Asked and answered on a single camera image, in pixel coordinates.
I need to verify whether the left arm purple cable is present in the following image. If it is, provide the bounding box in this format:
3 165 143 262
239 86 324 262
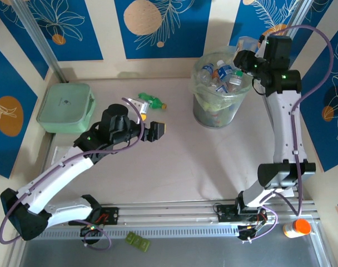
0 105 146 251

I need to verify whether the left black mount plate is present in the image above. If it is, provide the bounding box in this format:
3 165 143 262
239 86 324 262
82 207 120 226

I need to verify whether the right black mount plate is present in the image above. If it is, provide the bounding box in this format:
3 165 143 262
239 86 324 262
216 204 269 223

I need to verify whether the left black controller box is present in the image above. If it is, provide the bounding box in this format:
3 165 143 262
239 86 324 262
79 224 105 238

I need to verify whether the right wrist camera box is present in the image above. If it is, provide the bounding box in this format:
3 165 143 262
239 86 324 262
257 33 270 58

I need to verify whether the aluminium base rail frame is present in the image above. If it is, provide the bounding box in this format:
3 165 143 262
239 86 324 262
14 199 321 231

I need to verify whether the large blue-label water bottle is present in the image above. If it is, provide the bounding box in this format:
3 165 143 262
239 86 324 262
201 63 216 84

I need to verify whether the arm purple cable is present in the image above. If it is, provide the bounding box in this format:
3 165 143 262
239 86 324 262
0 105 146 251
240 24 334 245

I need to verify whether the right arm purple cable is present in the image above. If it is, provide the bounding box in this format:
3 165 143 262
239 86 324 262
240 24 334 245

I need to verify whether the grey slotted cable duct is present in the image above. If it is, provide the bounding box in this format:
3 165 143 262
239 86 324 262
41 225 241 240

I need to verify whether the green lidded container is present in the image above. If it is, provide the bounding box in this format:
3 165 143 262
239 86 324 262
36 82 97 134

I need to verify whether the clear plastic packet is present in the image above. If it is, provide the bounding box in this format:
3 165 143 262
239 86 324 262
53 145 75 165

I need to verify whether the clear bottle green cap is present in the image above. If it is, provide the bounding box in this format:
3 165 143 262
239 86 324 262
228 69 244 86

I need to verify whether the green plastic pieces strip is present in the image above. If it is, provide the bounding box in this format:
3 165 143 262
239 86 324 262
125 233 151 248

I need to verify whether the black mount plate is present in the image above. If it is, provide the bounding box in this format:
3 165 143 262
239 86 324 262
82 207 120 226
216 204 269 223

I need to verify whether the green soda bottle yellow cap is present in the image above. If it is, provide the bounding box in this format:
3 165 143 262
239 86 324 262
137 92 168 110

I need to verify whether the orange capped jar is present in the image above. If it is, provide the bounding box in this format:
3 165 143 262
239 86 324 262
282 219 311 239

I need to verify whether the black controller box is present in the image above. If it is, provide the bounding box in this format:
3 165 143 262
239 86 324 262
79 224 105 238
237 224 260 242

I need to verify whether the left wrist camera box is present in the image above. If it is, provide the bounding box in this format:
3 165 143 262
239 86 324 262
122 97 150 122

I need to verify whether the right black controller box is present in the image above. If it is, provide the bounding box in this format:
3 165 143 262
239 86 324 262
237 224 260 242

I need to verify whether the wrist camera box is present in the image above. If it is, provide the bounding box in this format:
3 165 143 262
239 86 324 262
257 33 270 58
122 97 150 122

